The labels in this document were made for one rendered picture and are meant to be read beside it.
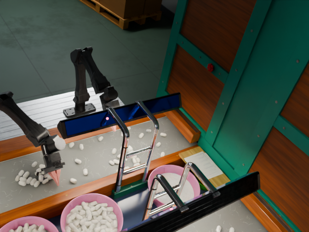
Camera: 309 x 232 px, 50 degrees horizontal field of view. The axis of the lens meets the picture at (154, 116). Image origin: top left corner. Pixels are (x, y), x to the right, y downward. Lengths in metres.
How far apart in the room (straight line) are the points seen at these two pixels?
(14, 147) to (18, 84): 1.78
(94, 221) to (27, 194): 0.33
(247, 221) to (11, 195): 1.10
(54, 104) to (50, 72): 1.52
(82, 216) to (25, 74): 2.34
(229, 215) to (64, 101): 1.23
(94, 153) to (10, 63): 2.25
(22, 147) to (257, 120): 1.16
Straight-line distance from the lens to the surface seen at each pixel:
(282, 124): 1.48
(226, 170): 1.81
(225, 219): 1.68
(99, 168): 1.72
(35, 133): 1.58
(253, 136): 1.60
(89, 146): 1.82
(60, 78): 3.60
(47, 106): 2.17
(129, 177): 1.66
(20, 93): 3.41
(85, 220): 1.54
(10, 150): 1.78
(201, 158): 1.84
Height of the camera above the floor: 2.04
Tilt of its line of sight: 39 degrees down
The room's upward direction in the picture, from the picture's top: 13 degrees clockwise
